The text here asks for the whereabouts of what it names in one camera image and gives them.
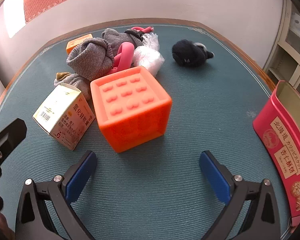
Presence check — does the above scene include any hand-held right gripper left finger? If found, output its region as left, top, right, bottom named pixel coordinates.
left=15, top=150, right=98, bottom=240

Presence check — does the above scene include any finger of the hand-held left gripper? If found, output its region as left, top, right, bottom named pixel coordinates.
left=0, top=118, right=27, bottom=188

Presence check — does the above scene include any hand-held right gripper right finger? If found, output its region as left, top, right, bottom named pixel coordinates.
left=199, top=150, right=282, bottom=240

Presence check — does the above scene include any red plastic bin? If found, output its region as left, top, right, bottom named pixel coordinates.
left=252, top=80, right=300, bottom=227

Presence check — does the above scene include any orange studded rubber cube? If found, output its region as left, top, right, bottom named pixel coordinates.
left=90, top=66, right=172, bottom=153

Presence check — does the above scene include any grey sock with black cuff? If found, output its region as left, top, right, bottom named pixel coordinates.
left=101, top=28, right=143, bottom=46

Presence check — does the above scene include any person's left hand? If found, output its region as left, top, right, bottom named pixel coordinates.
left=0, top=212, right=15, bottom=240

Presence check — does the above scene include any white and yellow medicine box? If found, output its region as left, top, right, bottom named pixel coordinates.
left=32, top=82, right=95, bottom=152

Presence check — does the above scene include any green desk mat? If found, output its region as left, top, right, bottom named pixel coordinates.
left=0, top=25, right=300, bottom=240

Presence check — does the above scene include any grey sock with olive cuff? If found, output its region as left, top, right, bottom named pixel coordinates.
left=53, top=72, right=92, bottom=100

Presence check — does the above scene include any small orange box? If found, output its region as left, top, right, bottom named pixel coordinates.
left=66, top=33, right=94, bottom=53

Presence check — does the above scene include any grey knotted sock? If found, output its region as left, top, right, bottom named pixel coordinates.
left=66, top=37, right=115, bottom=81

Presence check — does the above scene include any black fuzzy sock ball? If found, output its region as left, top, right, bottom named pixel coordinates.
left=172, top=39, right=215, bottom=67

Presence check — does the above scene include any crumpled clear plastic bag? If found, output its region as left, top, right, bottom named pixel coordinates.
left=133, top=45, right=165, bottom=77
left=141, top=32, right=160, bottom=50

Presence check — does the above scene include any beige glass-door cabinet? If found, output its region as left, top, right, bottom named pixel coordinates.
left=262, top=0, right=300, bottom=98

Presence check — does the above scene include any orange foam wall mat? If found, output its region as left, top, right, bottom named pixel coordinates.
left=22, top=0, right=102, bottom=22

